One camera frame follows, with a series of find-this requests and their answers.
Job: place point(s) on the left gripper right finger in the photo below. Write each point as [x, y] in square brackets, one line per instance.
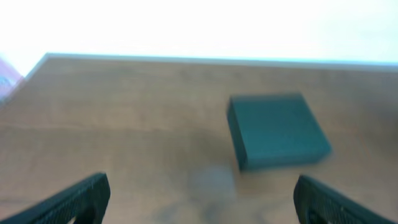
[316, 203]

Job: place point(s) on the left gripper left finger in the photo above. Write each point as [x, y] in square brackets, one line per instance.
[84, 202]

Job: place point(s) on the black gift box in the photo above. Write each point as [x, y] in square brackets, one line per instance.
[274, 131]

